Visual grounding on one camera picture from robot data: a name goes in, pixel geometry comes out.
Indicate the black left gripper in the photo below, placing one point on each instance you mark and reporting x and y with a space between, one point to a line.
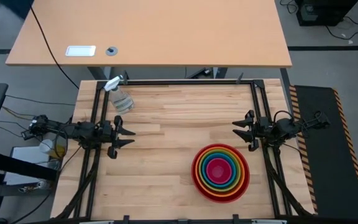
108 133

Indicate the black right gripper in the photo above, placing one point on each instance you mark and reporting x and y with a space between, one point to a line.
263 130

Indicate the teal plastic bowl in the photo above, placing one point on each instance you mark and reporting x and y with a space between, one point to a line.
211 161

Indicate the pink plastic bowl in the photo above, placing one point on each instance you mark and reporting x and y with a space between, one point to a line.
219 171

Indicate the green plastic bowl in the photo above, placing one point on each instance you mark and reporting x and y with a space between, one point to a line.
204 160

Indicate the yellow plastic bowl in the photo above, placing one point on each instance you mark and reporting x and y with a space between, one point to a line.
201 180

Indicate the orange plastic bowl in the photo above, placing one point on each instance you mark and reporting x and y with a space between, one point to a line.
197 183

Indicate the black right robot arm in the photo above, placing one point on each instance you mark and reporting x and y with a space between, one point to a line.
287 127

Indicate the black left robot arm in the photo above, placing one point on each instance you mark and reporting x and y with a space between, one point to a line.
79 130

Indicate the nested rainbow bowls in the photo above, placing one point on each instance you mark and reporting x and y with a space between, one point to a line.
221 200

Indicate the clear spray bottle white trigger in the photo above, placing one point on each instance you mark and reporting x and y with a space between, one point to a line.
121 101

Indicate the clear jug with white cap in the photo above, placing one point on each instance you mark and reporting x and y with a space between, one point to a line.
53 147

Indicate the black power strip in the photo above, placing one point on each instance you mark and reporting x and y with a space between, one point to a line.
201 73

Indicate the black hazard-striped floor mat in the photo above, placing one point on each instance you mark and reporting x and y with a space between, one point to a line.
325 149

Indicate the white rectangular tray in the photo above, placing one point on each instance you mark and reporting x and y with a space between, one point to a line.
80 51

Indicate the white flat board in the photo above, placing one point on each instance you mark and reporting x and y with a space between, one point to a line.
26 161

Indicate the light wooden desk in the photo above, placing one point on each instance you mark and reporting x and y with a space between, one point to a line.
154 28

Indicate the black computer case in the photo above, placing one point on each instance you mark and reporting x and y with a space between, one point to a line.
325 12

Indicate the black aluminium rig frame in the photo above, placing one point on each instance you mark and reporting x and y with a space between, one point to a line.
182 82

